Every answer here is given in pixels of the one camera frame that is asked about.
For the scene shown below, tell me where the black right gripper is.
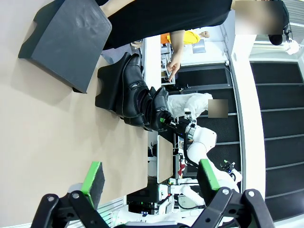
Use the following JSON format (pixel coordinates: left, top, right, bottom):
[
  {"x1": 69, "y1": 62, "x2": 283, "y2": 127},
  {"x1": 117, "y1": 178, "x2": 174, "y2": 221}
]
[{"x1": 159, "y1": 117, "x2": 190, "y2": 137}]

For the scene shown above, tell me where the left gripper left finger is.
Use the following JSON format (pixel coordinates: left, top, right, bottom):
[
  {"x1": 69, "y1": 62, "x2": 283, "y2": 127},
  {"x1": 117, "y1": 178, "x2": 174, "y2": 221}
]
[{"x1": 30, "y1": 161, "x2": 106, "y2": 228}]

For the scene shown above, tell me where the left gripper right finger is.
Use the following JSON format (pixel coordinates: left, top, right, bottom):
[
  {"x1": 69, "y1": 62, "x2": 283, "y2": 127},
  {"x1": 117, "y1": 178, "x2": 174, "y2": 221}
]
[{"x1": 192, "y1": 158, "x2": 277, "y2": 228}]

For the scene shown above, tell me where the black shoe purple lining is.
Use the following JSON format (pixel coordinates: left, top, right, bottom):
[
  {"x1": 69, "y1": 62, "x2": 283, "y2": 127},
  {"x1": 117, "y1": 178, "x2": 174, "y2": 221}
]
[
  {"x1": 120, "y1": 53, "x2": 154, "y2": 126},
  {"x1": 142, "y1": 86, "x2": 172, "y2": 132}
]

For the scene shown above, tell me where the person's left forearm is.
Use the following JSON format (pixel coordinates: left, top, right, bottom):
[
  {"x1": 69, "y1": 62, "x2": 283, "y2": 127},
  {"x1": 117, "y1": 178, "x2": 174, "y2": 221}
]
[{"x1": 170, "y1": 30, "x2": 186, "y2": 63}]

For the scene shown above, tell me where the person in white clothes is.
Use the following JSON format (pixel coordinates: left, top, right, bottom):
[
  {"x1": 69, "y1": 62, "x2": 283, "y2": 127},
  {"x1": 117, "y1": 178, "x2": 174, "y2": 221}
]
[{"x1": 167, "y1": 92, "x2": 229, "y2": 119}]

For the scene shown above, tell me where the black shoe stand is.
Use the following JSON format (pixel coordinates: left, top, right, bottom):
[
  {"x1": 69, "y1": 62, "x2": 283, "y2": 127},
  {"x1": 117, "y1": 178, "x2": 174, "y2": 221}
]
[
  {"x1": 95, "y1": 53, "x2": 149, "y2": 124},
  {"x1": 18, "y1": 0, "x2": 113, "y2": 95}
]

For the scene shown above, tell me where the person in black t-shirt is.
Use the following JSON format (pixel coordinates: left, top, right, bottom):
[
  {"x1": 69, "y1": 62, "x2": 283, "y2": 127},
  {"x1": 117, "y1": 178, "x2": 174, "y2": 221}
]
[{"x1": 99, "y1": 0, "x2": 290, "y2": 51}]

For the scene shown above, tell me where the person's left hand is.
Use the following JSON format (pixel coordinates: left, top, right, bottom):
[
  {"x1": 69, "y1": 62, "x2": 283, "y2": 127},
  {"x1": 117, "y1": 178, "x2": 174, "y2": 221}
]
[{"x1": 166, "y1": 57, "x2": 182, "y2": 83}]

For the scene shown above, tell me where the person's right hand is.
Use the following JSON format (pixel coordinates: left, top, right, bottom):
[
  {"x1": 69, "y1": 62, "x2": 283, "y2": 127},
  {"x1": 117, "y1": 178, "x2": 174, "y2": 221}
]
[{"x1": 99, "y1": 0, "x2": 114, "y2": 17}]

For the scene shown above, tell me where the tan table board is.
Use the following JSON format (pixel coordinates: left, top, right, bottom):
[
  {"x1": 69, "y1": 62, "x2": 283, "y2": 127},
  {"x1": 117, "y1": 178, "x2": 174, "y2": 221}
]
[{"x1": 157, "y1": 135, "x2": 174, "y2": 184}]

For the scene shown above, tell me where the white folding table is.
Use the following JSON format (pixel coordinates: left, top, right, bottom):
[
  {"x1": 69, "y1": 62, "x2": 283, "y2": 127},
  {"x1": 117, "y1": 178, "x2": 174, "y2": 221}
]
[{"x1": 144, "y1": 37, "x2": 162, "y2": 86}]

